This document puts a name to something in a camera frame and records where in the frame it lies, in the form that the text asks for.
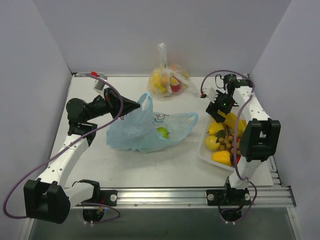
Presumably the yellow fake banana bunch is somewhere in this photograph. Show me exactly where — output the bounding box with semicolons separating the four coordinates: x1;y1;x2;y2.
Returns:
218;111;247;137

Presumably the light blue plastic bag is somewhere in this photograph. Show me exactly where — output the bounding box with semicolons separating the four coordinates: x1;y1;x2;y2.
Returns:
106;92;199;154

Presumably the brown fake longan bunch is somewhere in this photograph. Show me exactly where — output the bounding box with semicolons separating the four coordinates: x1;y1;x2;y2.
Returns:
215;126;243;154

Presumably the green fake apple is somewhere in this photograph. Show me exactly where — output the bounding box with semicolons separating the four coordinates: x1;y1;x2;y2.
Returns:
157;127;170;139

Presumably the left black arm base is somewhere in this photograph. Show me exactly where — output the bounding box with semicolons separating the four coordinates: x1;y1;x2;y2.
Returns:
77;189;121;227

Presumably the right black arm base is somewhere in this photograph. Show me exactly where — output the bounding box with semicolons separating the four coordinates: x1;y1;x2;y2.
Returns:
206;183;252;225

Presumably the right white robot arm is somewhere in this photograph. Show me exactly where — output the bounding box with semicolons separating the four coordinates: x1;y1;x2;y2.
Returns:
200;70;281;205

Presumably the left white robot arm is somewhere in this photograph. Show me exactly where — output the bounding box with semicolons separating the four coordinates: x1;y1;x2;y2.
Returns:
23;87;141;224

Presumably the yellow fake pear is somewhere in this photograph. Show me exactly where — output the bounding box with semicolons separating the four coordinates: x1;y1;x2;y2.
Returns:
207;122;225;136

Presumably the clear tied bag of fruits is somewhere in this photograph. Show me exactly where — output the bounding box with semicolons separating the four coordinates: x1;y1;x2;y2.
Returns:
146;43;200;99

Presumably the yellow fake bell pepper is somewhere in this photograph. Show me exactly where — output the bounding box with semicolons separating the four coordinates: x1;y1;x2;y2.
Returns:
212;150;232;166

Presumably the white plastic basket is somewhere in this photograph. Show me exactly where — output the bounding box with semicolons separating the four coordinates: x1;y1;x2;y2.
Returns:
198;106;247;172

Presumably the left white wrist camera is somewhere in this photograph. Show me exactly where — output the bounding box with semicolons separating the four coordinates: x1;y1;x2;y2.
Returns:
91;71;108;94

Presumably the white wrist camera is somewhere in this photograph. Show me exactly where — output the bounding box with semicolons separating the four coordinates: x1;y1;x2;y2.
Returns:
200;87;219;102
91;71;108;94

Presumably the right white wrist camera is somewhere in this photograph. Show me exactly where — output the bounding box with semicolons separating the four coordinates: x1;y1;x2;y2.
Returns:
200;87;219;102

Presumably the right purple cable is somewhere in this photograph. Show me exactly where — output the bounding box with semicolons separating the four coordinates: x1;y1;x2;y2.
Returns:
199;69;258;221

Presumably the aluminium front rail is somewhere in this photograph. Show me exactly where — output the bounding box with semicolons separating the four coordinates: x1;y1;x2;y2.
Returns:
67;188;297;210

